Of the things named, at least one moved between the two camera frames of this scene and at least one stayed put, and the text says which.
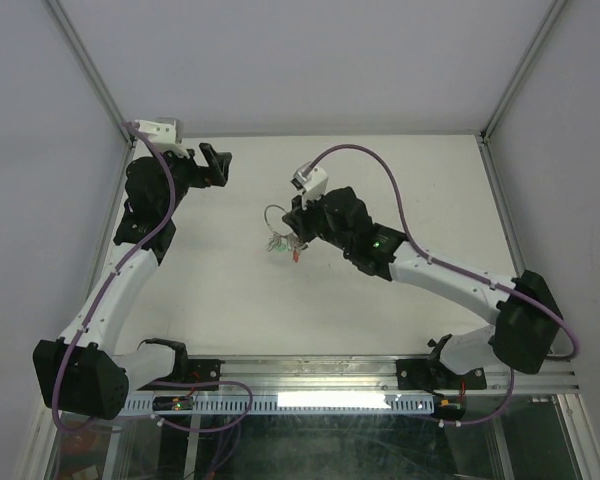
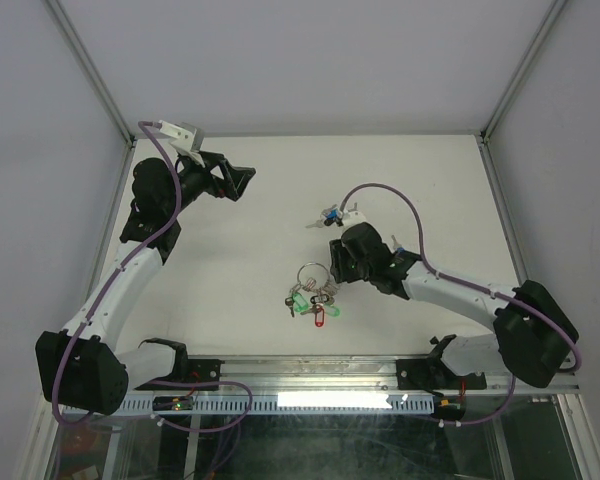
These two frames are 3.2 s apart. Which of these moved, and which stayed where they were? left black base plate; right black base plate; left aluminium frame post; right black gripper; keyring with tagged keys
Moved: right black gripper; keyring with tagged keys
Stayed: left aluminium frame post; left black base plate; right black base plate
